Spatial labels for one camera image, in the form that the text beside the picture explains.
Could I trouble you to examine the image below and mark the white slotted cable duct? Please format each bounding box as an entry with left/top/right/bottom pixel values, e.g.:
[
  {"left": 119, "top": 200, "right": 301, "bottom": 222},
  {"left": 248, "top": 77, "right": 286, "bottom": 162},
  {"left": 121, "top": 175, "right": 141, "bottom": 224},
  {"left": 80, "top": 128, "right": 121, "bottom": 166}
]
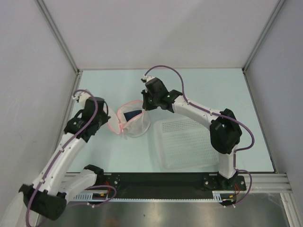
[{"left": 73, "top": 190, "right": 237, "bottom": 203}]

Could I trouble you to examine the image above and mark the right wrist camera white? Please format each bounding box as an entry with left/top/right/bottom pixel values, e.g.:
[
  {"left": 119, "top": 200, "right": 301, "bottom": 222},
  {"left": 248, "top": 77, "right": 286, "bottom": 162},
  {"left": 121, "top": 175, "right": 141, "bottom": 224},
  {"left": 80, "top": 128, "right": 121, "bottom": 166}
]
[{"left": 141, "top": 75, "right": 155, "bottom": 83}]

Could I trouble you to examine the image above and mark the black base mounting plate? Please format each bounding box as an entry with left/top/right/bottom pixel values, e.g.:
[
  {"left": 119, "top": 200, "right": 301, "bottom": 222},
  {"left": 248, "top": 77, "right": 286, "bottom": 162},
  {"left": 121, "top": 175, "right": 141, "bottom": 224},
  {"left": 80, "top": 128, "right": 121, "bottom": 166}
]
[{"left": 97, "top": 172, "right": 247, "bottom": 200}]

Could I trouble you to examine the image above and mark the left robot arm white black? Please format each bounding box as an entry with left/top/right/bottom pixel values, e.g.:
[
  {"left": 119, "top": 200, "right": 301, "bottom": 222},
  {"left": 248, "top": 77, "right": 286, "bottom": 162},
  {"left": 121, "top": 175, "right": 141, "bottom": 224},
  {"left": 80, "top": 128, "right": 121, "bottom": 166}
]
[{"left": 19, "top": 97, "right": 110, "bottom": 220}]

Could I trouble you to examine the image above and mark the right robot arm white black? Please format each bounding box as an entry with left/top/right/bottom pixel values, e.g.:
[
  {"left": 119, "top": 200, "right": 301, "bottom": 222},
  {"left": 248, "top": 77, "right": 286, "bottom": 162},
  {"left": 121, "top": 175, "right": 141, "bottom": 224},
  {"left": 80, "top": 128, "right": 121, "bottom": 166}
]
[{"left": 141, "top": 76, "right": 242, "bottom": 190}]

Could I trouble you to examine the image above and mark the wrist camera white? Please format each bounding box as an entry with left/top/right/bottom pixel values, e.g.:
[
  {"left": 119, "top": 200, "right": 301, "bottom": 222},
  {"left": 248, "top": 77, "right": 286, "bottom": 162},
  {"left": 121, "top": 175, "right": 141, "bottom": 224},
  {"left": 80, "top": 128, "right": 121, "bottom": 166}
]
[
  {"left": 141, "top": 75, "right": 155, "bottom": 83},
  {"left": 72, "top": 91, "right": 91, "bottom": 104}
]

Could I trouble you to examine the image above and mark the white perforated plastic tray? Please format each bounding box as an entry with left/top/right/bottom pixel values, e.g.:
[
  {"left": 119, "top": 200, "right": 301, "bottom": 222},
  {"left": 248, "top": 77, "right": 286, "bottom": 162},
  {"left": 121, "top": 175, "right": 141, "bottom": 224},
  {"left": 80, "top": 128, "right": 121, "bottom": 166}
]
[{"left": 153, "top": 117, "right": 219, "bottom": 171}]

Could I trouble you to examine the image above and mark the dark blue lace bra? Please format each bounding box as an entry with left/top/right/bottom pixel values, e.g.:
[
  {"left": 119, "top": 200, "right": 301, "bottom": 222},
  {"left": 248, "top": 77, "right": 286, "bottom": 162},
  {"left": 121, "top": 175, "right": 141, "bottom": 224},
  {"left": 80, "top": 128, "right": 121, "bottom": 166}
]
[{"left": 124, "top": 110, "right": 142, "bottom": 122}]

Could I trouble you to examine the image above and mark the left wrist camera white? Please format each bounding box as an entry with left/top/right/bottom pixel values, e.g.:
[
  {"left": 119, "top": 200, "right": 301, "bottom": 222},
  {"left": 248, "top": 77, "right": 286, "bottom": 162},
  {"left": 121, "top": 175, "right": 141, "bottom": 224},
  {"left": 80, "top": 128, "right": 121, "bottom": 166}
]
[{"left": 72, "top": 91, "right": 91, "bottom": 104}]

